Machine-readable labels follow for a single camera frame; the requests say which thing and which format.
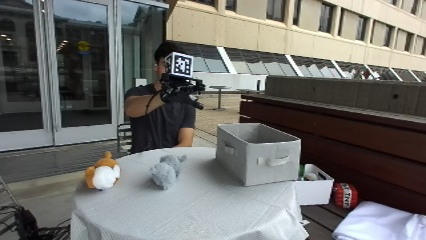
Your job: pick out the glass door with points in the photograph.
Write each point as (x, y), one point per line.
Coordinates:
(81, 70)

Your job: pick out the red plush block toy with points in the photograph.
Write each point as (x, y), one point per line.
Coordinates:
(344, 195)

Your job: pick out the grey plush toy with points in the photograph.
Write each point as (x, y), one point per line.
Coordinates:
(166, 170)

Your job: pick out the the person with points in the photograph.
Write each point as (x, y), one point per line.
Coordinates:
(161, 116)

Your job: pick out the white marker cube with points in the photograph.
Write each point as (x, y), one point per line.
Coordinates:
(179, 64)

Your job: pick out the orange and white plush toy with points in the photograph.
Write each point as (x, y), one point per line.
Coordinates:
(102, 171)

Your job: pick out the round pedestal table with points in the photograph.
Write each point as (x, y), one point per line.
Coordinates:
(218, 95)

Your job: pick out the white tablecloth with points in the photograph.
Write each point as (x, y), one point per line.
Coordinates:
(186, 203)

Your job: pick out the white cloth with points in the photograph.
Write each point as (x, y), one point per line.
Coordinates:
(380, 223)

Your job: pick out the black metal chair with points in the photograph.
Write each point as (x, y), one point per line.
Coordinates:
(123, 138)

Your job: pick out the white plastic bin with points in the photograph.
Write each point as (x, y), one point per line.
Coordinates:
(315, 188)

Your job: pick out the grey fabric storage box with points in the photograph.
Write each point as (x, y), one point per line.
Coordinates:
(257, 155)

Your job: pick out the dark wooden bench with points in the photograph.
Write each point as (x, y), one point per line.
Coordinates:
(346, 140)

